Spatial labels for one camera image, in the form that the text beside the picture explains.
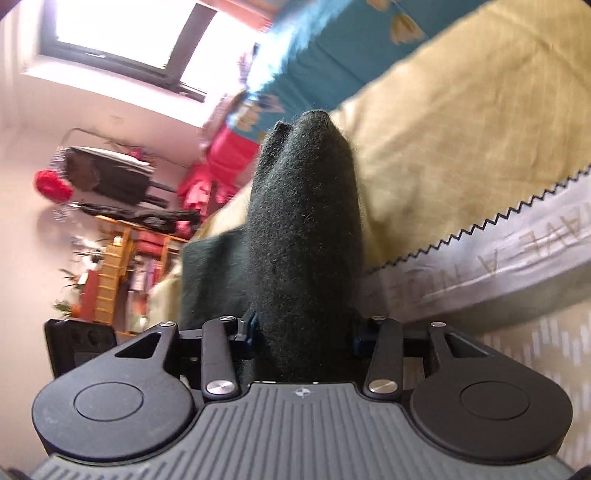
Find blue floral folded quilt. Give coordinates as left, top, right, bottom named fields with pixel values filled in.
left=227, top=0, right=491, bottom=139

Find yellow and beige patterned bedsheet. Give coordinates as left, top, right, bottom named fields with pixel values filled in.
left=147, top=0, right=591, bottom=471

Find dark clothes on rack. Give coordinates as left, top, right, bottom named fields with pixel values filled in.
left=63, top=146, right=200, bottom=234

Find dark green knit sweater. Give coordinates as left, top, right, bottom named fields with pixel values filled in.
left=179, top=110, right=363, bottom=384

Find red round hat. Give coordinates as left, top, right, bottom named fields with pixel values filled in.
left=34, top=169, right=74, bottom=204

